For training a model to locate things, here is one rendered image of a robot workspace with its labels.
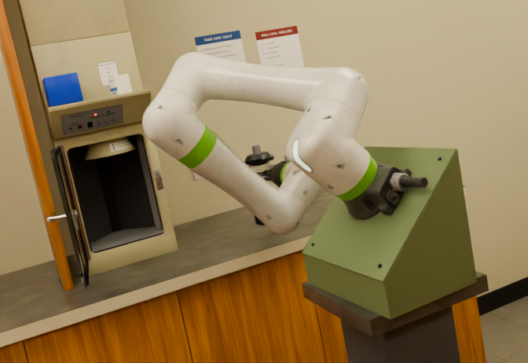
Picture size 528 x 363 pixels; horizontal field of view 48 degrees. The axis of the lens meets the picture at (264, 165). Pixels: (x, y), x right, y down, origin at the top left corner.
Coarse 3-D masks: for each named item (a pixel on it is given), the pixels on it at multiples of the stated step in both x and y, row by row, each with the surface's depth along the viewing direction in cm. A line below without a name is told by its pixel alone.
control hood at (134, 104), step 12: (108, 96) 186; (120, 96) 187; (132, 96) 189; (144, 96) 191; (48, 108) 179; (60, 108) 181; (72, 108) 182; (84, 108) 184; (96, 108) 187; (132, 108) 193; (144, 108) 195; (60, 120) 184; (132, 120) 197; (60, 132) 188; (84, 132) 192
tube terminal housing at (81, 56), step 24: (48, 48) 189; (72, 48) 192; (96, 48) 195; (120, 48) 198; (48, 72) 189; (72, 72) 192; (96, 72) 195; (120, 72) 198; (96, 96) 195; (48, 120) 191; (72, 144) 193; (168, 216) 207; (144, 240) 204; (168, 240) 208; (96, 264) 198; (120, 264) 202
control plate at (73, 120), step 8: (120, 104) 190; (80, 112) 185; (88, 112) 186; (96, 112) 188; (104, 112) 189; (112, 112) 191; (120, 112) 192; (64, 120) 185; (72, 120) 186; (80, 120) 187; (88, 120) 189; (96, 120) 190; (112, 120) 193; (120, 120) 195; (64, 128) 187; (72, 128) 188; (88, 128) 191; (96, 128) 193
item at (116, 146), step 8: (96, 144) 201; (104, 144) 201; (112, 144) 201; (120, 144) 202; (128, 144) 205; (88, 152) 203; (96, 152) 200; (104, 152) 200; (112, 152) 200; (120, 152) 201
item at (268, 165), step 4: (272, 156) 200; (244, 160) 202; (252, 160) 198; (256, 160) 197; (272, 160) 203; (252, 164) 198; (256, 164) 198; (260, 164) 198; (264, 164) 199; (268, 164) 199; (272, 164) 201; (252, 168) 199; (256, 168) 199; (260, 168) 198; (264, 168) 199; (268, 168) 199; (272, 168) 201; (272, 184) 200; (276, 188) 202
